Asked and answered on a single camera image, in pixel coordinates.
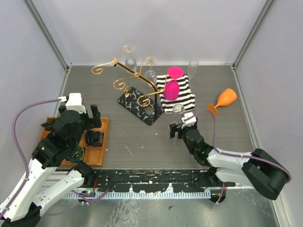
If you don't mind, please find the pink plastic wine glass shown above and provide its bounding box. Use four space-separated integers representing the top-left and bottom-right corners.
163 67 184 101

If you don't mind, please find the gold wine glass rack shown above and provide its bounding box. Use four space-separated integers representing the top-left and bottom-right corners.
91 57 165 126

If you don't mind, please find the orange plastic wine glass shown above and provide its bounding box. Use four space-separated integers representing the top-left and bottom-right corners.
206 88 238 115

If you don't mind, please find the tall clear champagne flute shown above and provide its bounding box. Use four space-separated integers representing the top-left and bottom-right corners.
187 59 199 81

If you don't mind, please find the clear stemmed wine glass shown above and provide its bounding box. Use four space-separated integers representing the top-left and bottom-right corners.
144 56 158 84

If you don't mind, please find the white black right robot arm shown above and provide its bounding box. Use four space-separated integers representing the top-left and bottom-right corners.
169 123 291 200

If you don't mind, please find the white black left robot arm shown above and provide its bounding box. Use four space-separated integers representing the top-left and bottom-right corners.
0 105 101 227

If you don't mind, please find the blue floral rolled tie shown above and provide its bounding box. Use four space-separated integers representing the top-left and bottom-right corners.
85 130 104 147

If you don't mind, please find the orange wooden compartment tray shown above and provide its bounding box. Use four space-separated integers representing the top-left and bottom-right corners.
40 117 110 168

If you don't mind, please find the green patterned rolled tie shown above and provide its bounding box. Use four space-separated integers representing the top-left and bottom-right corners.
41 118 59 131

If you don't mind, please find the black white striped cloth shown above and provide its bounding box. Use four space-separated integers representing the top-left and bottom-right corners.
159 74 196 114

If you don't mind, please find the yellow blue rolled tie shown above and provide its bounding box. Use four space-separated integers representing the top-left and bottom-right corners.
65 146 85 163

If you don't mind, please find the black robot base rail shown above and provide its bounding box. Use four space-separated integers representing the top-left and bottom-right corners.
82 169 223 193

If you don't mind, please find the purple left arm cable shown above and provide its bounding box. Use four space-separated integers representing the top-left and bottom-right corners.
0 98 111 213

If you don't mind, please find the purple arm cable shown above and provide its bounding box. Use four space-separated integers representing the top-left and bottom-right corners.
189 110 292 204
0 98 111 213

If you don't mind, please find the white slotted cable duct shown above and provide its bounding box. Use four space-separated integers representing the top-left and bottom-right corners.
66 190 211 200

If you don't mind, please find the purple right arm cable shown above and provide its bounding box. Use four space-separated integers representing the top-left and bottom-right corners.
189 110 292 204

